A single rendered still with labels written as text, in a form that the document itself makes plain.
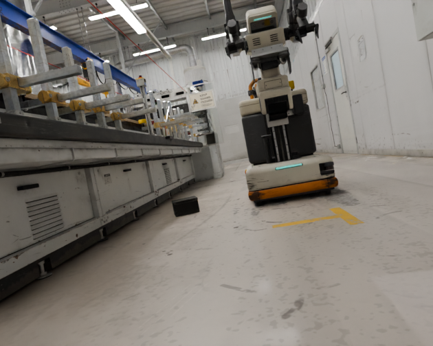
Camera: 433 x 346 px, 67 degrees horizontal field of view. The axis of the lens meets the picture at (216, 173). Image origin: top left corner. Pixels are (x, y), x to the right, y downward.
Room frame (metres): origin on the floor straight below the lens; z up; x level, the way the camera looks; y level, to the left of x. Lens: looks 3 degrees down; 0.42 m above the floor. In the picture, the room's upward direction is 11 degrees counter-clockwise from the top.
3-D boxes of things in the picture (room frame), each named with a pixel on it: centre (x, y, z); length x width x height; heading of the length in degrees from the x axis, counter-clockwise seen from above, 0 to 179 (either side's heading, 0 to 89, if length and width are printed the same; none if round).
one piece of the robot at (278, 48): (2.30, -0.51, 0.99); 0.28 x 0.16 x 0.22; 83
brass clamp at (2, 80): (1.26, 0.70, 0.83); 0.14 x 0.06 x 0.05; 174
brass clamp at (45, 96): (1.51, 0.67, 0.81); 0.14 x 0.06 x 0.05; 174
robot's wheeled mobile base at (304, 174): (2.59, -0.54, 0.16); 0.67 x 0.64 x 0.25; 173
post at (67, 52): (1.73, 0.65, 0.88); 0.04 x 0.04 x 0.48; 84
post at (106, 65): (2.23, 0.59, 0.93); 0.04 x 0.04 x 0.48; 84
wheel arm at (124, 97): (1.77, 0.59, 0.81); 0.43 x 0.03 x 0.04; 84
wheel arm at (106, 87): (1.52, 0.62, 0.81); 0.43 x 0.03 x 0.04; 84
